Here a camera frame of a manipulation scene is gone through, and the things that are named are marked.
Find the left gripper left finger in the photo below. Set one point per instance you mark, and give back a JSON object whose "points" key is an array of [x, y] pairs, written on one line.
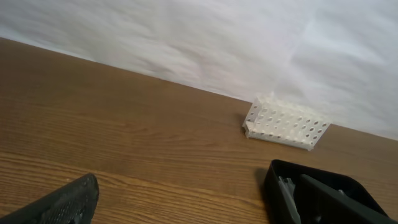
{"points": [[65, 202]]}

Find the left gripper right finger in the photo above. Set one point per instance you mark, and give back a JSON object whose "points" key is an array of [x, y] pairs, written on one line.
{"points": [[329, 205]]}

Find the black tray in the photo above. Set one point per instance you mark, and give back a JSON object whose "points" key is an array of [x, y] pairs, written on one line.
{"points": [[273, 186]]}

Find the white test tube rack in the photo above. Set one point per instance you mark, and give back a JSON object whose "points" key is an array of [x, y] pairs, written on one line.
{"points": [[286, 124]]}

